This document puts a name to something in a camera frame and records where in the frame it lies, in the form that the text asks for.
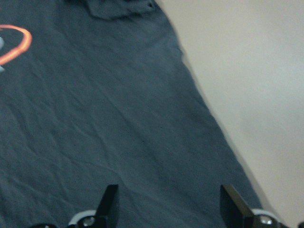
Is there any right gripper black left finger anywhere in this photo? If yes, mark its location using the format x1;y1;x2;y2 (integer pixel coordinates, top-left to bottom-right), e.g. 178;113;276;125
95;184;118;228

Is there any black printed t-shirt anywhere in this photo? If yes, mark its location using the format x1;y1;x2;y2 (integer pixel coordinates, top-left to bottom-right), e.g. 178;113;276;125
0;0;261;228

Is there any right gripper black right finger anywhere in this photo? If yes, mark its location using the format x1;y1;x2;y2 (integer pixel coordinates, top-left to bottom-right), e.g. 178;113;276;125
220;185;254;228

